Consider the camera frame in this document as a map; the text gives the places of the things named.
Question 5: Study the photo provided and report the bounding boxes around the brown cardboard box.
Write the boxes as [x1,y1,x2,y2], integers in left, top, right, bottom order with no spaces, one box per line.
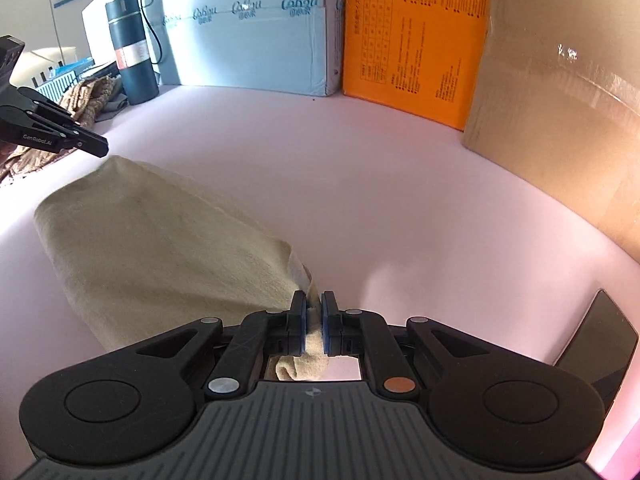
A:
[460,0,640,263]

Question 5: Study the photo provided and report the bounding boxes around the orange printed box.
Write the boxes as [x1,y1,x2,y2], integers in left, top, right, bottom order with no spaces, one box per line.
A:
[341,0,494,132]

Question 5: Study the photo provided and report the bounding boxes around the black cable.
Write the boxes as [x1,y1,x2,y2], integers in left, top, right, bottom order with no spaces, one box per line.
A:
[139,0,164,67]

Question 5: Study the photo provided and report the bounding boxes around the dark blue thermos bottle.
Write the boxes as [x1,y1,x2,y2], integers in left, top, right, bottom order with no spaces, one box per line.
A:
[104,0,161,106]

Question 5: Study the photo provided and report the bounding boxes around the blue ribbed box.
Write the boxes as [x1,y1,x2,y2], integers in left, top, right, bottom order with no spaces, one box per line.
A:
[34,60,97,104]

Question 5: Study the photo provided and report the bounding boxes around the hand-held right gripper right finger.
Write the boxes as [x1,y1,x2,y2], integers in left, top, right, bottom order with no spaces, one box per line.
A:
[322,291,493,400]

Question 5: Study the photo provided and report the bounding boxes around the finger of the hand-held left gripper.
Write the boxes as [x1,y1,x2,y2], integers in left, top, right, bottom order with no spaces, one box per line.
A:
[20,87,110,159]

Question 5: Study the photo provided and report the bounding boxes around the grey cloth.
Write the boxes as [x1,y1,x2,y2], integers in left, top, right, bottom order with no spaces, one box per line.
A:
[95,77,132,122]

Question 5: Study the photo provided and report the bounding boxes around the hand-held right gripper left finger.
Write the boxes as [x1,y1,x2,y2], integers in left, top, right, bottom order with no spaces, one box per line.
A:
[132,291,308,400]

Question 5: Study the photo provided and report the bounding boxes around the beige knit cloth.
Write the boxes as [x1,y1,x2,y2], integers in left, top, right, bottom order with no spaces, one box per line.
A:
[34,155,332,384]

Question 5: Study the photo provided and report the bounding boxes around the large light blue cardboard box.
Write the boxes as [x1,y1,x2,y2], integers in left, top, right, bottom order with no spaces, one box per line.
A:
[117,0,347,97]

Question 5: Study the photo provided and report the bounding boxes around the small pale blue box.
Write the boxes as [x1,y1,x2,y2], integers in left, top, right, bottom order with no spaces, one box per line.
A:
[80,0,122,62]

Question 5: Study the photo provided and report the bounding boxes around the tan quilted jacket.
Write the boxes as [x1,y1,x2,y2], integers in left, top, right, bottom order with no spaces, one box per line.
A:
[0,75,119,187]

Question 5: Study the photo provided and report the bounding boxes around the smartphone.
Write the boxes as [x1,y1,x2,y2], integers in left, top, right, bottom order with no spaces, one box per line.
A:
[552,288,639,417]

